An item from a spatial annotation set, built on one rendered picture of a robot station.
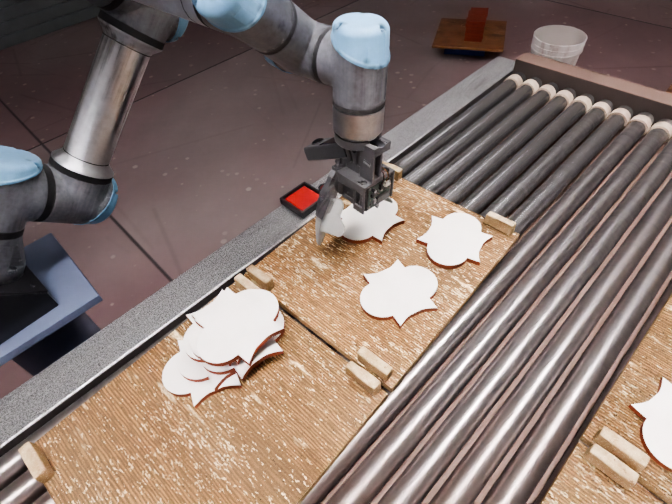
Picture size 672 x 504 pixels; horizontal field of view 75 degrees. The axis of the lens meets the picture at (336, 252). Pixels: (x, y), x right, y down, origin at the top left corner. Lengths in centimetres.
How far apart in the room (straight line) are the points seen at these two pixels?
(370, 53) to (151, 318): 59
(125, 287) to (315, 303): 158
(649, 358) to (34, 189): 107
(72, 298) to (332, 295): 55
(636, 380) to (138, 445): 73
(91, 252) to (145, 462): 188
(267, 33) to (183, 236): 186
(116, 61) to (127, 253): 157
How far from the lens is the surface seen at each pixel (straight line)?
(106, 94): 97
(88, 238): 261
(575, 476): 71
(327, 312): 77
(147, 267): 230
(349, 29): 59
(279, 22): 60
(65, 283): 110
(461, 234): 88
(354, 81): 61
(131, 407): 78
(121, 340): 88
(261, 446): 68
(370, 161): 66
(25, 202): 98
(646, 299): 93
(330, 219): 73
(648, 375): 82
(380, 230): 87
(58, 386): 88
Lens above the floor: 157
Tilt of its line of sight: 49 degrees down
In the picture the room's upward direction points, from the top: 6 degrees counter-clockwise
